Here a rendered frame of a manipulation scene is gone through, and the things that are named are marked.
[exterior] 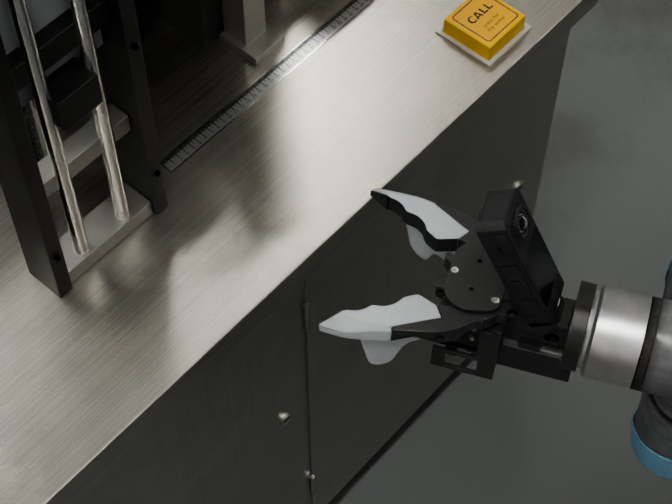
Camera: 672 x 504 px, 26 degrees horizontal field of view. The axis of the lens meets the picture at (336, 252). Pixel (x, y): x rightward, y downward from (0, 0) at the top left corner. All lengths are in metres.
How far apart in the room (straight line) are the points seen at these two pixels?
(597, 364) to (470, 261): 0.13
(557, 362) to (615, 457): 1.32
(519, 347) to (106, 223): 0.57
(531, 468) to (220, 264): 1.02
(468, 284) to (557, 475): 1.34
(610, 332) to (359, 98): 0.65
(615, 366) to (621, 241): 1.58
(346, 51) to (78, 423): 0.56
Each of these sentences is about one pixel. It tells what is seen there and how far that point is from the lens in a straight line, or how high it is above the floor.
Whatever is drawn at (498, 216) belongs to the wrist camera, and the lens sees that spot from 1.07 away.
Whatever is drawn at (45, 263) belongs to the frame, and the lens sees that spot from 1.51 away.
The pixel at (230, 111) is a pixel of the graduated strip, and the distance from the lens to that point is 1.68.
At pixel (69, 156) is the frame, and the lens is 1.46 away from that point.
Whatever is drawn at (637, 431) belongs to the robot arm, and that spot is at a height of 1.10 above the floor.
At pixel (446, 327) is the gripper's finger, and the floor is 1.25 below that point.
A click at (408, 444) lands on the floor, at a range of 2.45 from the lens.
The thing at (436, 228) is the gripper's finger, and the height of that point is 1.24.
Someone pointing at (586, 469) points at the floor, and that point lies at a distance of 2.47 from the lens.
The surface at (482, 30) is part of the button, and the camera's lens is 1.73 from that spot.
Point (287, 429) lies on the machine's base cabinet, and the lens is 1.92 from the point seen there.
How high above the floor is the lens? 2.20
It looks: 57 degrees down
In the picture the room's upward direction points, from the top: straight up
